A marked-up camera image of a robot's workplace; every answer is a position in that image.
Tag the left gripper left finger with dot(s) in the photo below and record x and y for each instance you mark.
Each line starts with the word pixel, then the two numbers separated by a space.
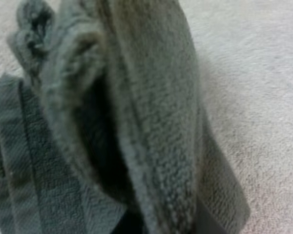
pixel 130 225

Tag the dark grey-green towel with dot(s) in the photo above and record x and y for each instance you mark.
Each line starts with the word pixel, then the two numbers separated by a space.
pixel 156 102

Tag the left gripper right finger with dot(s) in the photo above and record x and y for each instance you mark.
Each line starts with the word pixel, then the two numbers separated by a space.
pixel 207 223

